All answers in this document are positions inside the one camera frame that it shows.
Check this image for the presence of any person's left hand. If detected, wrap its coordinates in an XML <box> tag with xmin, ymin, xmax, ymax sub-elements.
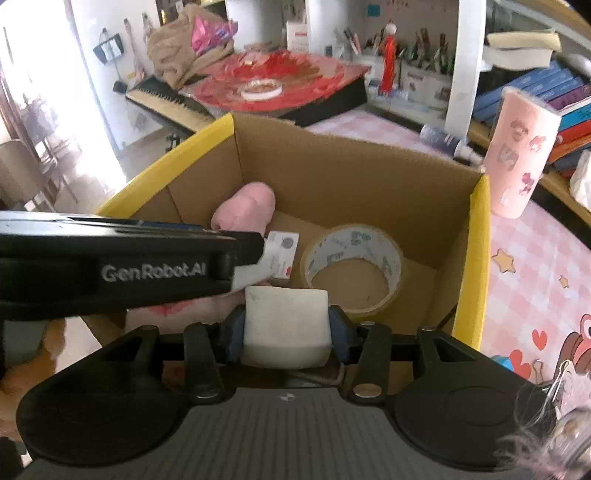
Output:
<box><xmin>0</xmin><ymin>318</ymin><xmax>66</xmax><ymax>418</ymax></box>

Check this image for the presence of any row of colourful books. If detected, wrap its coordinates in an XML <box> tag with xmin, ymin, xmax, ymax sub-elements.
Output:
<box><xmin>473</xmin><ymin>60</ymin><xmax>591</xmax><ymax>174</ymax></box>

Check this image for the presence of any pink foil bag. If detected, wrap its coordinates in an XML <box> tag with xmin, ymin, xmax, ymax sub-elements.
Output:
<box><xmin>191</xmin><ymin>14</ymin><xmax>237</xmax><ymax>56</ymax></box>

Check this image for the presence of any yellow cardboard box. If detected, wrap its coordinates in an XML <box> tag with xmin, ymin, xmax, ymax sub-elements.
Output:
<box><xmin>85</xmin><ymin>112</ymin><xmax>491</xmax><ymax>370</ymax></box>

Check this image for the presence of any thick white paperback book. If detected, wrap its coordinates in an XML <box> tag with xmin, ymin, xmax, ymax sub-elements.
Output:
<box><xmin>482</xmin><ymin>30</ymin><xmax>563</xmax><ymax>69</ymax></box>

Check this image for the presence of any black electronic keyboard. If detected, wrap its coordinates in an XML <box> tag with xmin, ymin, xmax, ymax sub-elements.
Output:
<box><xmin>126</xmin><ymin>76</ymin><xmax>370</xmax><ymax>134</ymax></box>

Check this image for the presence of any pink plush ball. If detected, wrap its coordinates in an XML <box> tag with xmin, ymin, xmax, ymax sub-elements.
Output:
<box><xmin>499</xmin><ymin>364</ymin><xmax>591</xmax><ymax>480</ymax></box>

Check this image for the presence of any wooden chair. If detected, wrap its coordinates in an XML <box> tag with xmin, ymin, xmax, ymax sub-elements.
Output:
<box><xmin>0</xmin><ymin>138</ymin><xmax>81</xmax><ymax>210</ymax></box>

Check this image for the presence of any black music stand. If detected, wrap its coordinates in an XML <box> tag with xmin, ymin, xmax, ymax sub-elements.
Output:
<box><xmin>92</xmin><ymin>28</ymin><xmax>126</xmax><ymax>65</ymax></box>

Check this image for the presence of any pale pink plush toy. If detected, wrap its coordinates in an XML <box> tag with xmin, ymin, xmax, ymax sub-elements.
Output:
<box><xmin>127</xmin><ymin>182</ymin><xmax>276</xmax><ymax>326</ymax></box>

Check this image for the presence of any red dress doll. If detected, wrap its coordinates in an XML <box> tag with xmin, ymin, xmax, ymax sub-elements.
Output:
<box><xmin>379</xmin><ymin>21</ymin><xmax>400</xmax><ymax>95</ymax></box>

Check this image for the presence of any white tape roll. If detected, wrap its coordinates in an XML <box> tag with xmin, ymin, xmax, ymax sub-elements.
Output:
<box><xmin>240</xmin><ymin>78</ymin><xmax>283</xmax><ymax>101</ymax></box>

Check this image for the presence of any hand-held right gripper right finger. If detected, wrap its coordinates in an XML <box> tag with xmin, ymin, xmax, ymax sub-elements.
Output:
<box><xmin>329</xmin><ymin>305</ymin><xmax>483</xmax><ymax>402</ymax></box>

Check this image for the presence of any clear packing tape roll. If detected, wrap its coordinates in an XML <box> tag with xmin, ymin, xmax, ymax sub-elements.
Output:
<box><xmin>300</xmin><ymin>224</ymin><xmax>404</xmax><ymax>322</ymax></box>

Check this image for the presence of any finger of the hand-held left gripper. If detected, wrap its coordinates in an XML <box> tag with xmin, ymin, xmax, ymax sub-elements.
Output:
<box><xmin>0</xmin><ymin>210</ymin><xmax>259</xmax><ymax>241</ymax></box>

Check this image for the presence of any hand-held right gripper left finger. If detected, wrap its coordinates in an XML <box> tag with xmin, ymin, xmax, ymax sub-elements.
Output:
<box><xmin>92</xmin><ymin>307</ymin><xmax>247</xmax><ymax>404</ymax></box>

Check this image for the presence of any white carton red stripe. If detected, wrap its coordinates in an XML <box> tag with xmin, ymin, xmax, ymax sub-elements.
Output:
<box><xmin>286</xmin><ymin>19</ymin><xmax>309</xmax><ymax>52</ymax></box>

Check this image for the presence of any white power adapter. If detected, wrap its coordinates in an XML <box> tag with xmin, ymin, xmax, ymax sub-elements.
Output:
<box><xmin>241</xmin><ymin>285</ymin><xmax>333</xmax><ymax>370</ymax></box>

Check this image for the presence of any small white box red label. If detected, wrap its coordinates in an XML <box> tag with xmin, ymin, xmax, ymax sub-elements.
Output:
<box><xmin>231</xmin><ymin>231</ymin><xmax>301</xmax><ymax>292</ymax></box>

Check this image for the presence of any white bookshelf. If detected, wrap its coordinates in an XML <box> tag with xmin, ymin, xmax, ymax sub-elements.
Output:
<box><xmin>222</xmin><ymin>0</ymin><xmax>591</xmax><ymax>204</ymax></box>

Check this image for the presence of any white pen holder box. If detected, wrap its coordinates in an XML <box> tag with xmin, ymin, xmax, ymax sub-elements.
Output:
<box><xmin>344</xmin><ymin>28</ymin><xmax>455</xmax><ymax>104</ymax></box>

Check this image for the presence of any glitter bottle white cap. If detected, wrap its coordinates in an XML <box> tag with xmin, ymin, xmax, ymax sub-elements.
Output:
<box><xmin>419</xmin><ymin>124</ymin><xmax>483</xmax><ymax>166</ymax></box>

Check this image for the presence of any pink cylinder container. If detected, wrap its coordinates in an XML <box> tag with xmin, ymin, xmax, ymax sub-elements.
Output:
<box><xmin>482</xmin><ymin>86</ymin><xmax>563</xmax><ymax>219</ymax></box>

